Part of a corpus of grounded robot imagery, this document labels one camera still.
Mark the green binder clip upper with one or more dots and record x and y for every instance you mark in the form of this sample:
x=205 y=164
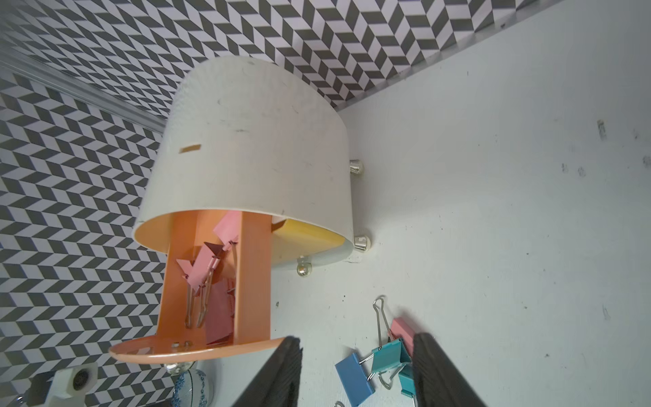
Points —
x=405 y=376

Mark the yellow middle drawer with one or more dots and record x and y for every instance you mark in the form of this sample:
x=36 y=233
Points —
x=292 y=239

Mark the pink binder clip top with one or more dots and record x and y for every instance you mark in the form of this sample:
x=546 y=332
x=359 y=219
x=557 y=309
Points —
x=397 y=329

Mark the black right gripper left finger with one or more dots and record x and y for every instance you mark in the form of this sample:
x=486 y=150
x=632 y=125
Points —
x=278 y=381

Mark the pink binder clip bottom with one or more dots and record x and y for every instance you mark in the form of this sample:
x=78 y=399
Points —
x=219 y=320

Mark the green binder clip top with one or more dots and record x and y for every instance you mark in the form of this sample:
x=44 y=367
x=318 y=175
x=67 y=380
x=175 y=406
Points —
x=389 y=357

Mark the white round drawer cabinet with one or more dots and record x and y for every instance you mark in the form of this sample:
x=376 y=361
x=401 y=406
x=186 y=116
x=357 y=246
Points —
x=246 y=135

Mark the blue patterned bowl far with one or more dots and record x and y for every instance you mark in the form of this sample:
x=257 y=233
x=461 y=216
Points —
x=192 y=389

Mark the blue binder clip upper left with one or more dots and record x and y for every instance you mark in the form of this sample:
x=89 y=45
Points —
x=356 y=383

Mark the green binder clip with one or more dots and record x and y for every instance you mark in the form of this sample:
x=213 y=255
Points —
x=389 y=357
x=405 y=376

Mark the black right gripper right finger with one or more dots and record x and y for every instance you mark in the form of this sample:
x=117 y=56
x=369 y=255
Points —
x=438 y=382

